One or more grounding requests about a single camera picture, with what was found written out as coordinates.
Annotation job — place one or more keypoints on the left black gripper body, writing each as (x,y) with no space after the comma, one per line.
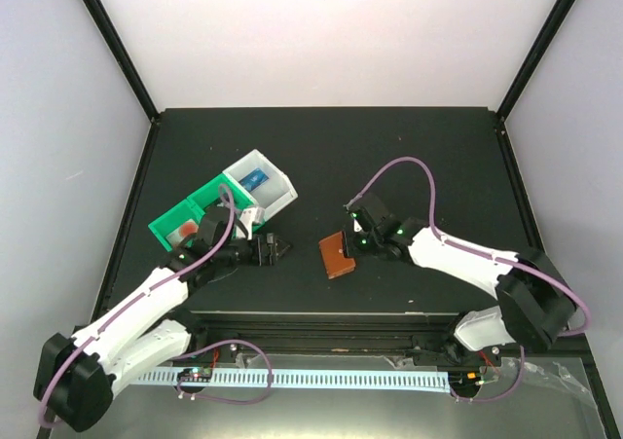
(257,255)

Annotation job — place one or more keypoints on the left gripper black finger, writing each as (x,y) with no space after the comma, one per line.
(280,259)
(280,245)

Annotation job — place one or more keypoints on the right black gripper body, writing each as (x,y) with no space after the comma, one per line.
(371,244)

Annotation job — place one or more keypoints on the brown leather card holder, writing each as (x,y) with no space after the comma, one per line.
(332,250)

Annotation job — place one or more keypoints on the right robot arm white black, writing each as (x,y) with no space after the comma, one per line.
(532,304)

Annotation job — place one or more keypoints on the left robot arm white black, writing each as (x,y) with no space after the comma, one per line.
(80,375)

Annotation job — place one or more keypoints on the blue card in white bin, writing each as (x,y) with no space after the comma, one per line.
(253,180)

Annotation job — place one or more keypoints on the red white card in bin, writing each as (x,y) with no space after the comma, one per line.
(181,232)

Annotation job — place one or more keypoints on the white plastic bin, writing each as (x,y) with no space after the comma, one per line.
(274,195)

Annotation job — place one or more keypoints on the green bin near white bin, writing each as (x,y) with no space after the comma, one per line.
(210,194)

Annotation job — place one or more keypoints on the green bin at end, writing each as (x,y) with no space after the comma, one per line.
(177,223)

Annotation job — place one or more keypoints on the small circuit board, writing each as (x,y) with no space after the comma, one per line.
(195,375)

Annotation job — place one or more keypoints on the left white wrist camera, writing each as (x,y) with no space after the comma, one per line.
(250,217)

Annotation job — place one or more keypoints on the black aluminium front rail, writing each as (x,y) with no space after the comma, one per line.
(427,338)

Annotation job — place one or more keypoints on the white slotted cable duct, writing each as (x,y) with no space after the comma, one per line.
(306,379)

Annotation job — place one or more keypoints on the right black frame post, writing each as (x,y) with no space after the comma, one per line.
(544,38)

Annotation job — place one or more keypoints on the black frame post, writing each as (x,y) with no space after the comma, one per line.
(544,38)
(115,44)

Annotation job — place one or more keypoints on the left black frame post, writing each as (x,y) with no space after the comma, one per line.
(115,44)

